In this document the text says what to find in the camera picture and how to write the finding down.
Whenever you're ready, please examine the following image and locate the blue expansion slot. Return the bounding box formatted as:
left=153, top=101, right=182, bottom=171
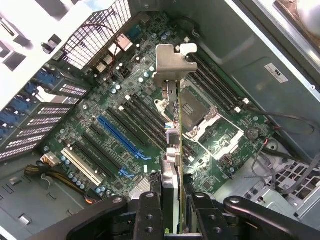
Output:
left=96, top=114, right=152, bottom=161

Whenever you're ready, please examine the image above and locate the CPU socket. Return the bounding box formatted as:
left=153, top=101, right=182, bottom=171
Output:
left=178, top=86, right=220, bottom=132

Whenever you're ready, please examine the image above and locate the white expansion slot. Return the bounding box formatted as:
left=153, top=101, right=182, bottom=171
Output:
left=60, top=147, right=104, bottom=188

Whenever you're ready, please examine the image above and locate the silver chipset heatsink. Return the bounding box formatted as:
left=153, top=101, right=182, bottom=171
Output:
left=129, top=176, right=152, bottom=198

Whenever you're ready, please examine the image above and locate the green motherboard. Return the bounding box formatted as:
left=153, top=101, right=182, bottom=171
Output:
left=39, top=11, right=276, bottom=201

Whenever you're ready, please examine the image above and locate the tall metal disk bay cage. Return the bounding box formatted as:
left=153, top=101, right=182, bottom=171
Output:
left=213, top=149, right=320, bottom=226

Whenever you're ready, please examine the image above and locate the metal socket cover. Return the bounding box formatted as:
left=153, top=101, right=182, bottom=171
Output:
left=182, top=124, right=245, bottom=162

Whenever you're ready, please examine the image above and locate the open black PC case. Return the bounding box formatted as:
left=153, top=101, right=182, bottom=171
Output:
left=0, top=0, right=320, bottom=240

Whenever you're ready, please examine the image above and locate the yellow black wire bundle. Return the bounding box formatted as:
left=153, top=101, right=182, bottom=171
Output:
left=23, top=162, right=102, bottom=202

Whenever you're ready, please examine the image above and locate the coin cell battery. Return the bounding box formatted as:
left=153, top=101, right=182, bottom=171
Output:
left=246, top=126, right=261, bottom=140

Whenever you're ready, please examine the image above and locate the black expansion slot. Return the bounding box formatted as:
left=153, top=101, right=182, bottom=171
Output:
left=72, top=141, right=113, bottom=181
left=106, top=108, right=148, bottom=148
left=81, top=133, right=120, bottom=177

